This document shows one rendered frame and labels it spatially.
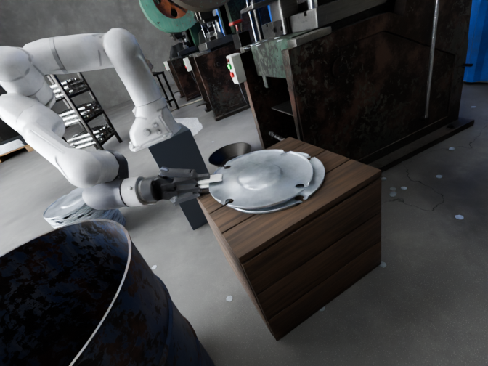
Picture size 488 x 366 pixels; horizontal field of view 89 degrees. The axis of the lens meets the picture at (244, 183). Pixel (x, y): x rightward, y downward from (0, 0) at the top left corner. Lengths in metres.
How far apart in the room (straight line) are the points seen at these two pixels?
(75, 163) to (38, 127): 0.16
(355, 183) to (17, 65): 0.96
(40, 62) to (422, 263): 1.32
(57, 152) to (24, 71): 0.30
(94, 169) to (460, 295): 0.99
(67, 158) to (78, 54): 0.41
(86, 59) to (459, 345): 1.30
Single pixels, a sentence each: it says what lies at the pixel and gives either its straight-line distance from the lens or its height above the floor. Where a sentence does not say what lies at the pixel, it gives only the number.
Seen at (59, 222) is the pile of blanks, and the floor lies 0.21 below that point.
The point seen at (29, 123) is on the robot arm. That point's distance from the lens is 0.89.
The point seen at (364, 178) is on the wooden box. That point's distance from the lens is 0.65.
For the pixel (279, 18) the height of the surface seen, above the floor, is 0.71.
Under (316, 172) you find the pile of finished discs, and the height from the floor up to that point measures 0.35.
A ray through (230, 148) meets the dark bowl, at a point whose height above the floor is 0.05.
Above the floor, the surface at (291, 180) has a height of 0.37.
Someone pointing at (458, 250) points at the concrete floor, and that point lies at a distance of 1.00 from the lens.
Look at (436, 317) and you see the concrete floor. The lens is 0.85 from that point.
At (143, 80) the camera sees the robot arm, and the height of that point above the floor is 0.67.
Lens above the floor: 0.72
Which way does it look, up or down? 31 degrees down
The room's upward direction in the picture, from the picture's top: 19 degrees counter-clockwise
